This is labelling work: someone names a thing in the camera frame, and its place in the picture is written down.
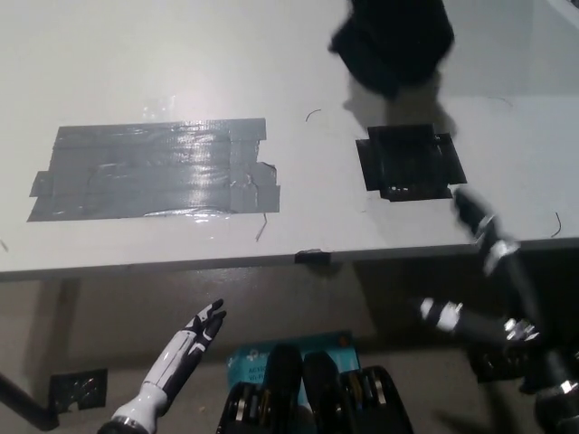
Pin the teal cardboard router box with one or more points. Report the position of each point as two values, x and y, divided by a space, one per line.
253 361

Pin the clear tape piece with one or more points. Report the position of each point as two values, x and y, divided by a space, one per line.
159 108

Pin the black metal bar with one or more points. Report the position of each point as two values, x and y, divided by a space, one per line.
27 402

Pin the black tape square patch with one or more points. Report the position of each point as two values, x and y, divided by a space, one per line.
409 163

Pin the grey table leg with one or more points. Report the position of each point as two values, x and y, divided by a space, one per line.
58 316

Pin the person bare hand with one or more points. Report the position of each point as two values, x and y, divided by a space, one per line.
416 108

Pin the black tape patch on floor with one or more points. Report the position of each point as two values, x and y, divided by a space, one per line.
78 389

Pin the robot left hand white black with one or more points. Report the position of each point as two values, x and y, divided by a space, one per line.
181 352

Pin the black t-shirt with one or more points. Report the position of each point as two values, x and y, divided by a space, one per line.
393 40

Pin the robot right hand white black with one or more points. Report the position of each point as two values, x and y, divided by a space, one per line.
511 289

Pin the small black tape strip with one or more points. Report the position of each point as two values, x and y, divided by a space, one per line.
313 257

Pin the grey duct tape patch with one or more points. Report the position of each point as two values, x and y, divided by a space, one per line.
149 172

